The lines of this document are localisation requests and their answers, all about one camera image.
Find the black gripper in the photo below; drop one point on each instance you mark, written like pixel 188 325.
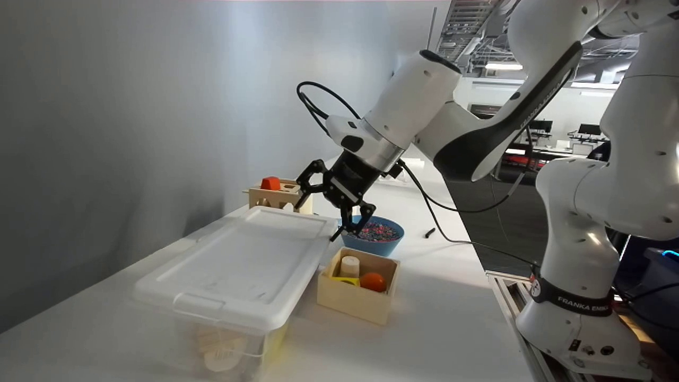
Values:
pixel 358 179

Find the white plastic lid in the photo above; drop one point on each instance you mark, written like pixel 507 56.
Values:
pixel 241 267

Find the robot base stand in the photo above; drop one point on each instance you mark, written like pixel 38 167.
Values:
pixel 512 297

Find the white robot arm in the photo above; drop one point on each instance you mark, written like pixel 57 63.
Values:
pixel 607 203

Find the blue bowl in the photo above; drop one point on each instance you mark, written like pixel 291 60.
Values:
pixel 383 247

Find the colourful beads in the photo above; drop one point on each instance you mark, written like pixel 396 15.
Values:
pixel 383 230

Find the wooden shape sorter box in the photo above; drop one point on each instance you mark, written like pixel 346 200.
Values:
pixel 273 197

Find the red wooden piece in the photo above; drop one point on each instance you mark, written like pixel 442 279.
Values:
pixel 270 183

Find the white wooden cylinder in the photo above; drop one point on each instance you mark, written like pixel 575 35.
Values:
pixel 349 265

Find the small yellow wooden piece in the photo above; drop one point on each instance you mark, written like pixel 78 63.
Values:
pixel 346 280

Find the orange ball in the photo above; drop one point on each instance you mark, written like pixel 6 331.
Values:
pixel 372 280

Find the black marker pen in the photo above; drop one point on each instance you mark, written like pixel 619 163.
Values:
pixel 430 232

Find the open wooden box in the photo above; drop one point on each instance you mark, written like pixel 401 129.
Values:
pixel 351 300

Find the white round disc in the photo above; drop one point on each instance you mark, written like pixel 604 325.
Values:
pixel 224 352

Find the transparent plastic container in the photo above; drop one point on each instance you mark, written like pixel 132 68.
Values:
pixel 185 331

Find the ceiling light strip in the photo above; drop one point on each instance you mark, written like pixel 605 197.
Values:
pixel 504 65

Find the black computer monitor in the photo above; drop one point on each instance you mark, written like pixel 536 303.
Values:
pixel 543 126
pixel 590 129

